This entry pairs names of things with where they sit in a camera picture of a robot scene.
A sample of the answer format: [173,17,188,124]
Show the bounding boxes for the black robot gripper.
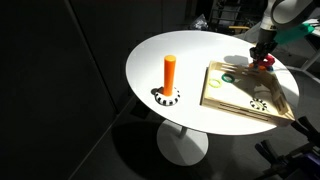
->
[249,39,279,68]

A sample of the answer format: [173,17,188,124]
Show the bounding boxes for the red foam ring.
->
[258,54,276,69]

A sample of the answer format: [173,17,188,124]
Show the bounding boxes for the light wooden tray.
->
[199,60,296,128]

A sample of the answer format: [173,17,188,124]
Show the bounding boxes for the dark metal shelf rack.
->
[209,0,266,35]

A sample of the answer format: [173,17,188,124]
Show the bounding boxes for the crumpled grey plastic bag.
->
[195,14,210,32]

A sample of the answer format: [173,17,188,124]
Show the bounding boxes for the black spring clamp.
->
[290,115,320,149]

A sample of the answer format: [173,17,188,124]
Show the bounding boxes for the orange cylindrical peg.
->
[162,54,177,97]

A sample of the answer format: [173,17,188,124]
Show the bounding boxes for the black white striped peg base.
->
[154,86,181,107]

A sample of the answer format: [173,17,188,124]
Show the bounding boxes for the purple black clamp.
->
[263,146,320,180]

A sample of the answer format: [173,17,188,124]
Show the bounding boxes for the orange yellow ring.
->
[248,62,268,72]

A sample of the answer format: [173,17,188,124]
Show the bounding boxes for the small dark green ring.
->
[221,73,236,84]

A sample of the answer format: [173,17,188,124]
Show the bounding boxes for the black white striped ring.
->
[249,97,268,112]

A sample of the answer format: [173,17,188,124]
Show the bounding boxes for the teal green bracket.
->
[274,22,315,45]

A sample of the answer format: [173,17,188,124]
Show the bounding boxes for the thin yellow-green ring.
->
[208,78,223,89]

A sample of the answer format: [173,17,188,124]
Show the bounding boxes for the white table pedestal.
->
[156,119,210,167]

